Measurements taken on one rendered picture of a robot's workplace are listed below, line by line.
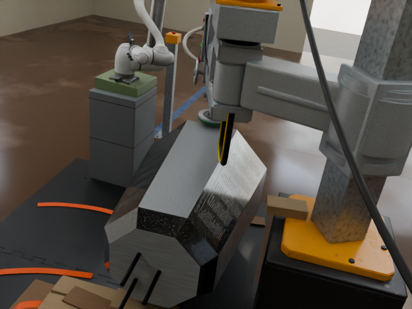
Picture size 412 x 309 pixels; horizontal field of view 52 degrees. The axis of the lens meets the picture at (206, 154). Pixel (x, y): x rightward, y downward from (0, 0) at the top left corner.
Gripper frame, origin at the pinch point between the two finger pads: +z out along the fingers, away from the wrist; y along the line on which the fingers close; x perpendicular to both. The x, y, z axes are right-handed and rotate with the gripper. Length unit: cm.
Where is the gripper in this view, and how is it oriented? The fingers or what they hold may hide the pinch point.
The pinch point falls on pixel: (127, 44)
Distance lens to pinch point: 324.4
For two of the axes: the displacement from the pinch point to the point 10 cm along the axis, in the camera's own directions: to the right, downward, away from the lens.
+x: -9.2, 1.9, -3.5
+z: -4.0, -4.4, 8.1
